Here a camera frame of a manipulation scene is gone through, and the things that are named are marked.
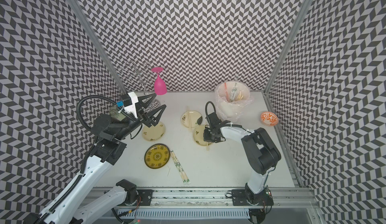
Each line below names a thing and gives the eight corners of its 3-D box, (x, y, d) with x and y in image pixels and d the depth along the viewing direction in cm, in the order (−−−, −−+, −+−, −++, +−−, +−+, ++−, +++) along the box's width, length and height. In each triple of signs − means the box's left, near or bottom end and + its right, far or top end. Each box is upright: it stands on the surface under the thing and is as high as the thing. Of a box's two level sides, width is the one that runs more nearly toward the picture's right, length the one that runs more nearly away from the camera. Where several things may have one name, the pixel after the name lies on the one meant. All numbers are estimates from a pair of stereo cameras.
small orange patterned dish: (262, 126, 100) (264, 123, 96) (258, 115, 106) (260, 111, 102) (277, 126, 100) (280, 123, 96) (272, 115, 106) (275, 111, 102)
